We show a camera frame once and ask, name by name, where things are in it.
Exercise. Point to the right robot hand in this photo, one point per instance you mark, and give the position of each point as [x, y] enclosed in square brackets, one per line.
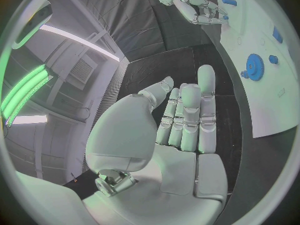
[199, 7]

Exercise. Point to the small blue gear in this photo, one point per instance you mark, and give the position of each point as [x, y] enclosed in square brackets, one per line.
[244, 74]

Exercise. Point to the small blue peg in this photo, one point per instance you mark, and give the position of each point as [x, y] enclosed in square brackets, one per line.
[226, 17]

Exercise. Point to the glowing light bar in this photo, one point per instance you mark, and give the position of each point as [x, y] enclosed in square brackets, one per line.
[23, 95]

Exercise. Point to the blue round peg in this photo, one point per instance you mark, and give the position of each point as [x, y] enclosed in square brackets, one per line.
[273, 59]

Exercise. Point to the blue long cylinder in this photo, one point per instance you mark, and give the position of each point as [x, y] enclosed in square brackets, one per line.
[229, 1]

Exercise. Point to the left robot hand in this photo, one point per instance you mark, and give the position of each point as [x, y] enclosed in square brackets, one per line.
[145, 172]

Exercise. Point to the white task board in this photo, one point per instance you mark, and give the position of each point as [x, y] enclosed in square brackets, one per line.
[262, 60]

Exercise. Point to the blue rectangular block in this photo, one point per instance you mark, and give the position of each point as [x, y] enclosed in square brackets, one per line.
[277, 34]

